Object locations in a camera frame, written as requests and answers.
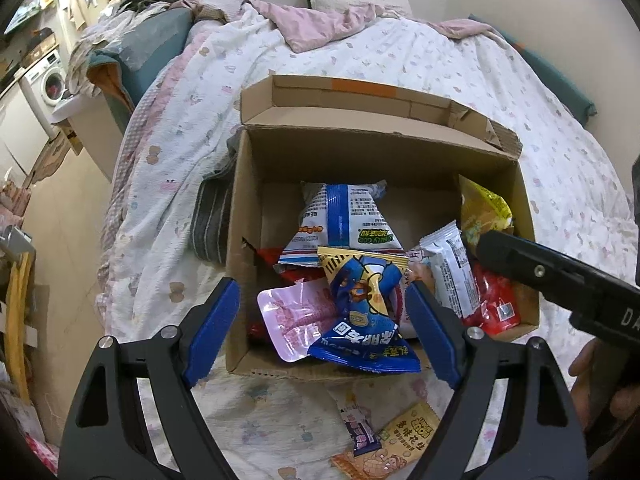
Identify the white base cabinet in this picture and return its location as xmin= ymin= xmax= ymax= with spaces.
xmin=0 ymin=82 xmax=48 ymax=176

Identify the yellow cloth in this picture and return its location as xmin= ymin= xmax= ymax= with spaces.
xmin=5 ymin=252 xmax=36 ymax=401

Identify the pink blanket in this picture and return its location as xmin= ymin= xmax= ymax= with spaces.
xmin=190 ymin=0 xmax=501 ymax=53

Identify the large red white snack bag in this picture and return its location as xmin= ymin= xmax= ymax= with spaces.
xmin=247 ymin=245 xmax=331 ymax=346

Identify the white washing machine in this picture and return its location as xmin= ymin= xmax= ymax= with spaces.
xmin=22 ymin=50 xmax=68 ymax=136

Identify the red white snack bar packet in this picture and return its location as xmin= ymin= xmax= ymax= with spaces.
xmin=419 ymin=221 xmax=482 ymax=318

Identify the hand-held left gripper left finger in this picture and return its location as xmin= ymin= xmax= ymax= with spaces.
xmin=57 ymin=276 xmax=242 ymax=480

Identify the white printed clothes pile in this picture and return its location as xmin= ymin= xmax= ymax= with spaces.
xmin=67 ymin=12 xmax=151 ymax=101

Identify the grey striped cloth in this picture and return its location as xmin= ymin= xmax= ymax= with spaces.
xmin=190 ymin=135 xmax=241 ymax=263

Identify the blue yellow snack packet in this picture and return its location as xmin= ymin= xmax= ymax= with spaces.
xmin=306 ymin=246 xmax=422 ymax=375

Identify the person's right hand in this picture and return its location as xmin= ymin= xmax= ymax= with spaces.
xmin=569 ymin=339 xmax=607 ymax=426

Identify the grey metal bracket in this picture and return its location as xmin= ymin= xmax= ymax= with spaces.
xmin=0 ymin=225 xmax=37 ymax=257

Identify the white hanging towel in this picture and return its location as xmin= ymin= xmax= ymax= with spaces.
xmin=65 ymin=0 xmax=93 ymax=31

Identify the purple snack bar packet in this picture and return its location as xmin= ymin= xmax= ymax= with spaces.
xmin=340 ymin=400 xmax=383 ymax=457

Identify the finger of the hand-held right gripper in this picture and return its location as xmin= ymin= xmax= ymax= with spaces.
xmin=476 ymin=231 xmax=601 ymax=313

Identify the brown cardboard box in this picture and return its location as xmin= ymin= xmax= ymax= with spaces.
xmin=225 ymin=75 xmax=542 ymax=378

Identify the blue white snack bag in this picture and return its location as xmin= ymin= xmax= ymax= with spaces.
xmin=277 ymin=180 xmax=407 ymax=267

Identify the small red snack packet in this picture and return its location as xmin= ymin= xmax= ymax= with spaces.
xmin=462 ymin=260 xmax=522 ymax=336

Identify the brown floor mat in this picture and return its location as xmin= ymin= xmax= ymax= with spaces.
xmin=30 ymin=132 xmax=76 ymax=186

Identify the white red striped snack bag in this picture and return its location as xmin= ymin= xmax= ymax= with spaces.
xmin=382 ymin=250 xmax=441 ymax=341

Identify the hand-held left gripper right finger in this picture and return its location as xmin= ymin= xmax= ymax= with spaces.
xmin=404 ymin=279 xmax=591 ymax=480

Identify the pink snack packet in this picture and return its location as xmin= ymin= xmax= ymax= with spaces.
xmin=256 ymin=280 xmax=346 ymax=363

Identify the tan yellow snack packet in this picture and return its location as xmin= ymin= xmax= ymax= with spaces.
xmin=376 ymin=401 xmax=442 ymax=456

